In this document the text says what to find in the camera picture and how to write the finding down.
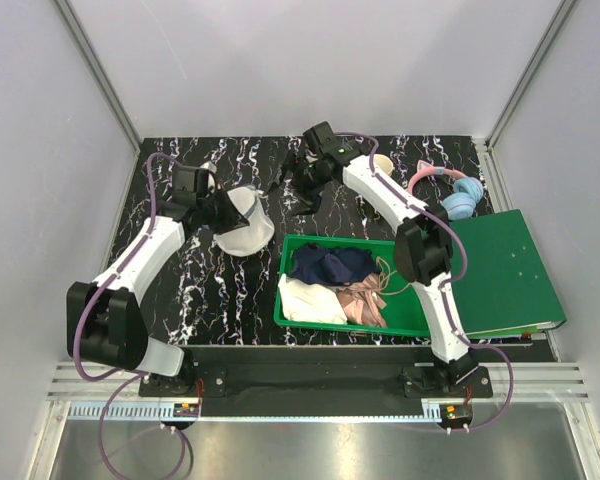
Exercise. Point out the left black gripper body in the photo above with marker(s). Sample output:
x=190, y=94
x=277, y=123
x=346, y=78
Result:
x=214, y=209

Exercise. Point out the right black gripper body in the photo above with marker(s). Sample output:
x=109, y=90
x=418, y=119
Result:
x=309, y=180

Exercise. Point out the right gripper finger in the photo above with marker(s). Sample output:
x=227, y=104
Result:
x=284, y=168
x=307, y=204

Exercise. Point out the white mesh laundry bag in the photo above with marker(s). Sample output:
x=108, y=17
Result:
x=247, y=240

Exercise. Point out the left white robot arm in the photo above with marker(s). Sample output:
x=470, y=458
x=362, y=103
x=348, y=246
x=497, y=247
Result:
x=104, y=321

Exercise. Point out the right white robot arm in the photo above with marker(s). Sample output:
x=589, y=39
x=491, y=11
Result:
x=424, y=240

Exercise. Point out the navy blue garment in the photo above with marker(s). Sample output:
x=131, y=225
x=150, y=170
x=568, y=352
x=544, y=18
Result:
x=332, y=267

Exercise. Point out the yellow mug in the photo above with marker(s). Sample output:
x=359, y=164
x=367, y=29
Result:
x=384, y=163

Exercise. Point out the cream white garment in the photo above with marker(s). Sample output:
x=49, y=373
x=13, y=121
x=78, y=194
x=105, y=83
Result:
x=309, y=303

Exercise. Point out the pink satin garment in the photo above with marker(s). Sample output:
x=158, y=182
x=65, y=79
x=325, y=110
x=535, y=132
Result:
x=363, y=302

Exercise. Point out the pink cat ear headphones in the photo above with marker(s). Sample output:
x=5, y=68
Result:
x=467, y=191

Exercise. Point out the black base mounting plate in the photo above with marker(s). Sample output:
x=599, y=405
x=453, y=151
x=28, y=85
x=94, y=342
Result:
x=314, y=382

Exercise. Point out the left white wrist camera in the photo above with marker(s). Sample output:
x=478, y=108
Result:
x=212, y=180

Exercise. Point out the green ring binder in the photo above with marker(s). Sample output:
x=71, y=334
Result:
x=506, y=290

